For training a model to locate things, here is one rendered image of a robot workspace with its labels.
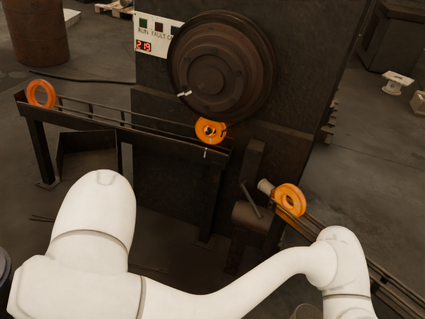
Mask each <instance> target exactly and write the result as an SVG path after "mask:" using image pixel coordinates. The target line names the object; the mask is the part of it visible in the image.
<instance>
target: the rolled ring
mask: <svg viewBox="0 0 425 319"><path fill-rule="evenodd" d="M38 86H42V87H43V88H45V90H46V92H47V103H46V104H45V105H40V104H39V103H38V102H37V100H36V98H35V90H36V88H37V87H38ZM27 99H28V102H29V104H34V105H37V106H42V107H45V108H49V109H52V108H53V107H54V105H55V102H56V93H55V91H54V88H53V87H52V85H51V84H50V83H49V82H47V81H46V80H41V79H37V80H33V81H31V83H29V85H28V87H27Z"/></svg>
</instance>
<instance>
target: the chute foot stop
mask: <svg viewBox="0 0 425 319"><path fill-rule="evenodd" d="M13 95H14V98H15V101H16V103H17V101H21V102H24V103H28V101H27V100H25V98H27V97H26V95H25V91H24V89H22V90H20V91H18V92H16V93H14V94H13Z"/></svg>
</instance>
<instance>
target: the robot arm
mask: <svg viewBox="0 0 425 319"><path fill-rule="evenodd" d="M135 217H136V199H135V195H134V193H133V189H132V187H131V185H130V184H129V182H128V180H127V179H126V178H125V177H123V176H121V175H120V174H119V173H117V172H114V171H111V170H97V171H92V172H89V173H87V174H86V175H84V176H83V177H82V178H80V179H79V180H78V181H77V182H76V183H75V184H74V185H73V186H72V187H71V188H70V190H69V191H68V193H67V195H66V197H65V199H64V201H63V203H62V205H61V207H60V210H59V213H58V215H57V218H56V221H55V223H54V227H53V230H52V236H51V241H50V245H49V247H48V250H47V252H46V254H45V256H41V255H35V256H33V257H31V258H30V259H28V260H26V262H24V263H23V264H22V266H21V267H19V268H18V269H17V270H16V271H15V274H14V277H13V283H12V285H11V291H10V294H9V299H8V305H7V312H8V313H9V314H10V315H12V316H13V318H14V319H241V318H242V317H243V316H245V315H246V314H247V313H248V312H249V311H250V310H252V309H253V308H254V307H256V306H257V305H258V304H259V303H260V302H261V301H262V300H263V299H265V298H266V297H267V296H269V295H270V293H272V292H273V291H274V290H275V289H277V288H278V287H279V286H280V285H281V284H282V283H283V282H285V281H286V280H287V279H288V278H290V277H291V276H292V275H295V274H297V273H303V274H305V275H306V277H307V279H308V281H309V282H310V283H311V284H312V285H314V286H316V287H317V288H318V289H319V290H320V291H321V292H322V297H323V319H378V318H377V317H376V314H375V312H374V309H373V306H372V302H371V295H370V281H369V273H368V269H367V264H366V259H365V256H364V252H363V250H362V247H361V244H360V242H359V240H358V239H357V237H356V236H355V234H354V233H353V232H351V231H350V230H349V229H347V228H345V227H341V226H330V227H327V228H325V229H323V230H322V231H321V232H320V234H319V235H318V237H317V239H316V242H315V243H313V244H312V245H311V246H310V247H292V248H289V249H285V250H283V251H280V252H279V253H277V254H275V255H274V256H272V257H270V258H269V259H267V260H266V261H264V262H263V263H261V264H260V265H258V266H257V267H255V268H254V269H252V270H251V271H249V272H247V273H246V274H245V275H243V276H241V277H240V278H238V279H237V280H236V281H234V282H232V283H231V284H230V285H227V286H226V287H225V288H223V289H221V290H219V291H217V292H214V293H212V294H207V295H193V294H189V293H186V292H182V291H179V290H177V289H174V288H172V287H169V286H167V285H164V284H161V283H159V282H156V281H154V280H152V279H149V278H147V277H143V276H140V275H136V274H134V273H130V272H128V253H129V250H130V247H131V245H132V240H133V234H134V228H135Z"/></svg>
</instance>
